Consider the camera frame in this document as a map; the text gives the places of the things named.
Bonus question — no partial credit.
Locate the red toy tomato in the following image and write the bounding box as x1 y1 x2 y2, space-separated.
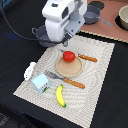
63 51 75 62

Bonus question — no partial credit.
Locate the round wooden plate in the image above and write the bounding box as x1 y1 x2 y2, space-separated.
56 57 83 78

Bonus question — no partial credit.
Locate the dark grey saucepan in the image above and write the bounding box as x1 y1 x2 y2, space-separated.
84 5 111 26

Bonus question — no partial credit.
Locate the pink toy stove board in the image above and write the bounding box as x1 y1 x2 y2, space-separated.
81 0 128 43

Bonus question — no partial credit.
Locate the beige woven placemat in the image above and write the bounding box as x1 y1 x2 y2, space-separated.
14 35 114 128

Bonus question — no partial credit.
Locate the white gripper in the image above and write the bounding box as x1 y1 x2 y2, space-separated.
42 0 87 42

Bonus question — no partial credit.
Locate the beige bowl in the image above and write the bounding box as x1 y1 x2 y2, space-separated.
119 5 128 30

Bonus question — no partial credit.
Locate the small blue milk carton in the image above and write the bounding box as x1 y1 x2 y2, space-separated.
31 74 50 94

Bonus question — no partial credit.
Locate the grey two-handled pot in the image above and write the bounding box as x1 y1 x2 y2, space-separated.
32 26 54 47

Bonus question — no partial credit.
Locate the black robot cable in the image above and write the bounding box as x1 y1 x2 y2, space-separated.
1 0 48 42

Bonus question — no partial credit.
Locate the wooden handled toy knife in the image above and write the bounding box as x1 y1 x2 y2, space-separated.
60 49 97 62

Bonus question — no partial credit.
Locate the yellow toy banana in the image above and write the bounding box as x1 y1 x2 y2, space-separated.
56 85 66 107

